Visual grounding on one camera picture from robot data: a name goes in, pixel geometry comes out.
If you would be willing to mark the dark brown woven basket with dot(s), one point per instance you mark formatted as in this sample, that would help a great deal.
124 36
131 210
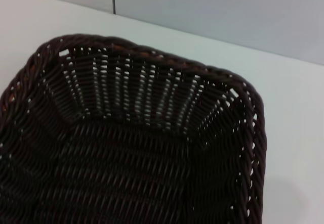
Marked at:
131 163

